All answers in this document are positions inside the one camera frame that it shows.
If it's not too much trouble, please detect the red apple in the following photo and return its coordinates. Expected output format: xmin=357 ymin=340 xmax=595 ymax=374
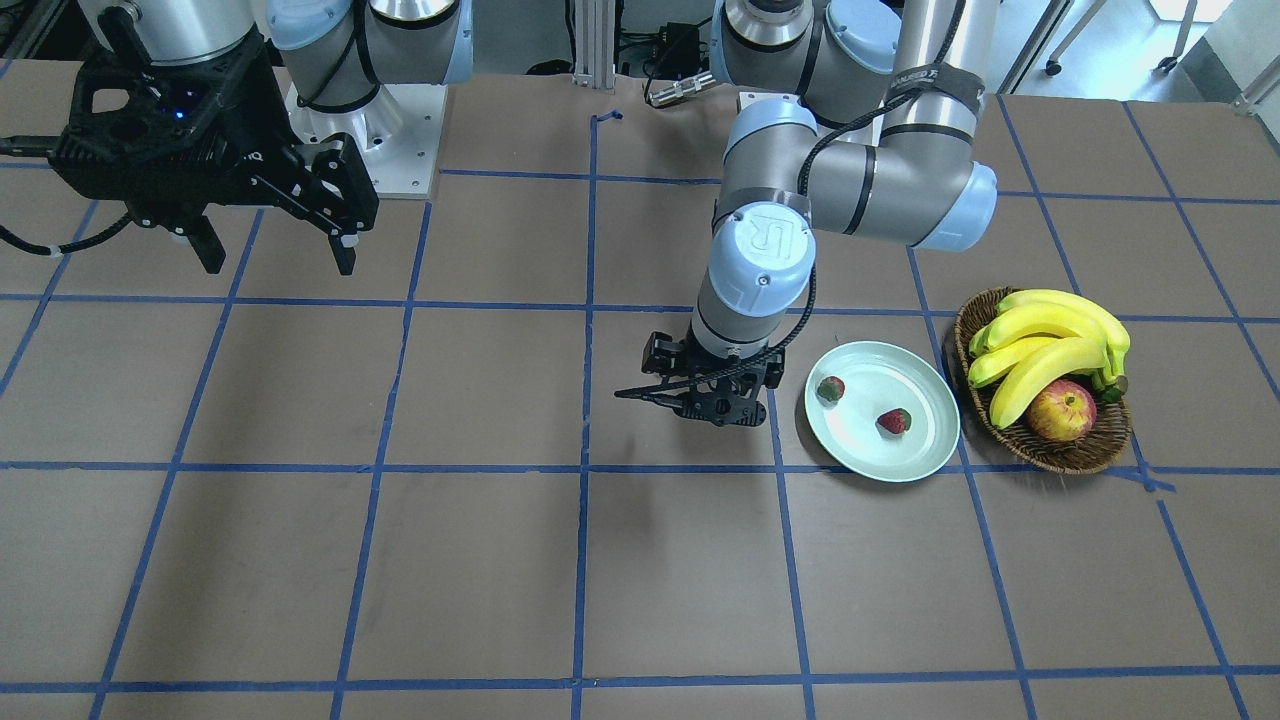
xmin=1023 ymin=379 xmax=1098 ymax=443

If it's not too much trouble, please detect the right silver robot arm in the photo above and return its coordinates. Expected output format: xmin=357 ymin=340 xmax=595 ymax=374
xmin=5 ymin=1 xmax=474 ymax=275

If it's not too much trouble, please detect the red strawberry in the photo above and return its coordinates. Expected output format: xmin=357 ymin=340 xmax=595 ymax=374
xmin=815 ymin=375 xmax=846 ymax=405
xmin=876 ymin=407 xmax=913 ymax=436

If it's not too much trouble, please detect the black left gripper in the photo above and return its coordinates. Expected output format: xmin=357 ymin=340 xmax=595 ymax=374
xmin=614 ymin=332 xmax=785 ymax=427

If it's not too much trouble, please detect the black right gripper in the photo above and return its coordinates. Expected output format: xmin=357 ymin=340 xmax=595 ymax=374
xmin=47 ymin=29 xmax=379 ymax=275

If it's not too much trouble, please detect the woven wicker basket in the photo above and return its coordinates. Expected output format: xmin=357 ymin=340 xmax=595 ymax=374
xmin=950 ymin=287 xmax=1132 ymax=474

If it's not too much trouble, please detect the light green plate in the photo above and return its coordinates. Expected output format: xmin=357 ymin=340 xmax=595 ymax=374
xmin=801 ymin=341 xmax=960 ymax=483

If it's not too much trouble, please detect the yellow banana bunch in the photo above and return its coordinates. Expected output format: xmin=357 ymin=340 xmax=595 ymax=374
xmin=955 ymin=288 xmax=1132 ymax=430

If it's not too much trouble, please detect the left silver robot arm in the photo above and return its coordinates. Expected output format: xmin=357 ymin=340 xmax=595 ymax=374
xmin=618 ymin=1 xmax=998 ymax=427

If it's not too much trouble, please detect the aluminium frame post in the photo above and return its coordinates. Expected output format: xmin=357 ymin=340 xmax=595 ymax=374
xmin=567 ymin=0 xmax=620 ymax=94

